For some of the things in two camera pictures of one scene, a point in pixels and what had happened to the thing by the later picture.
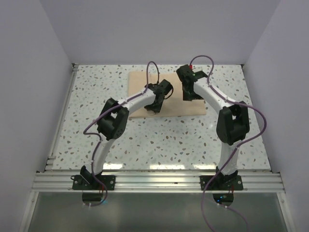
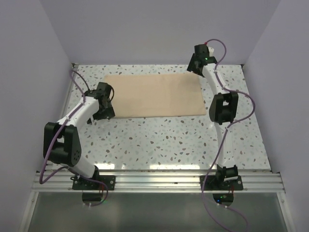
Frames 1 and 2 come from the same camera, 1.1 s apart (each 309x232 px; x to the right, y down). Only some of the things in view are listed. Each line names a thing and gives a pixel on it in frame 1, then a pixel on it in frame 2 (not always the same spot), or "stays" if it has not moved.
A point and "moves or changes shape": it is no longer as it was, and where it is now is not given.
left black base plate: x=79 y=183 stays
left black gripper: x=156 y=109 → x=108 y=113
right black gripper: x=189 y=97 → x=191 y=65
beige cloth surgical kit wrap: x=174 y=105 moves or changes shape
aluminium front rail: x=159 y=181 stays
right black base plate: x=237 y=185 stays
